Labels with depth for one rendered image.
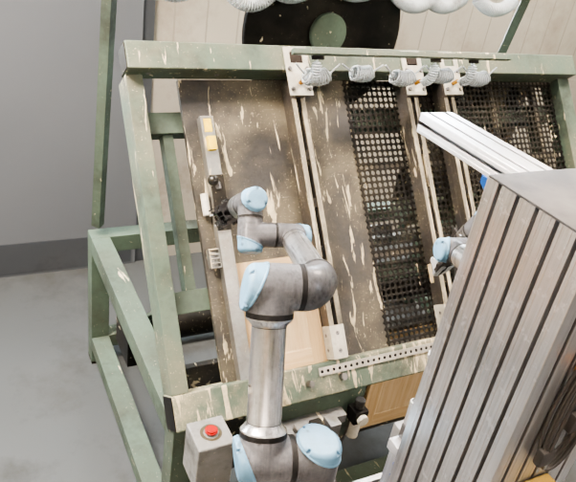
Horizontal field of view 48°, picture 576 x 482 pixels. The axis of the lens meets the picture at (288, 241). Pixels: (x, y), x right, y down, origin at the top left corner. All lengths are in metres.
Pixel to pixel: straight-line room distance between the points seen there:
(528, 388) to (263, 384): 0.63
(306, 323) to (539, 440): 1.26
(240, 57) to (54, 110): 1.74
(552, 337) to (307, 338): 1.39
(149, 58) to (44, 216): 2.08
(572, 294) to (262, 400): 0.77
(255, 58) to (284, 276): 1.16
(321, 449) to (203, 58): 1.41
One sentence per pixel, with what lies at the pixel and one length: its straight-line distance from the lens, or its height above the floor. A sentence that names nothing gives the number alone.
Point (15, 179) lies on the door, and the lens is 4.09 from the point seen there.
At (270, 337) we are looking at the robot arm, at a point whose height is 1.50.
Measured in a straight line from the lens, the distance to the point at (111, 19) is 2.70.
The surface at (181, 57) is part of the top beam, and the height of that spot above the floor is 1.83.
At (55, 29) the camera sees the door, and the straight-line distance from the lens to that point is 3.82.
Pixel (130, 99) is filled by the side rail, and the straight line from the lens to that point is 2.31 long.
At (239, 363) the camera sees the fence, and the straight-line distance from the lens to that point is 2.28.
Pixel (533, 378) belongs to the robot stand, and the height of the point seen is 1.75.
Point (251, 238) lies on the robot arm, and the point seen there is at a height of 1.51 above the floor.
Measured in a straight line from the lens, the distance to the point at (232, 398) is 2.27.
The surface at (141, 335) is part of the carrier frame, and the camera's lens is 2.63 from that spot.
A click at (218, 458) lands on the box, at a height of 0.88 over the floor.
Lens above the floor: 2.44
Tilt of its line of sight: 29 degrees down
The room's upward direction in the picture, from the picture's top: 10 degrees clockwise
